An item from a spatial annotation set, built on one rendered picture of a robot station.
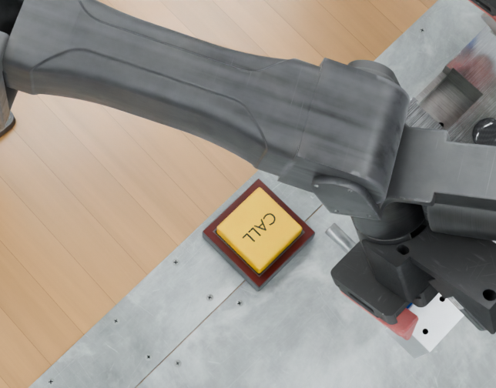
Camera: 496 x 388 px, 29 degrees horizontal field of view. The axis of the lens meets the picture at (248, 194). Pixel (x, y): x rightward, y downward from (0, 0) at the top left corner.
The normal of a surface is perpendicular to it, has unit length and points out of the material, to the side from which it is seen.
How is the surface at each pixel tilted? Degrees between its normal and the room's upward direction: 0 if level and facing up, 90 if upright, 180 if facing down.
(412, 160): 24
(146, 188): 0
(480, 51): 0
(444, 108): 0
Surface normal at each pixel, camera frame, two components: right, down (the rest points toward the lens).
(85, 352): 0.04, -0.29
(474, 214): -0.45, 0.43
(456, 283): -0.29, -0.58
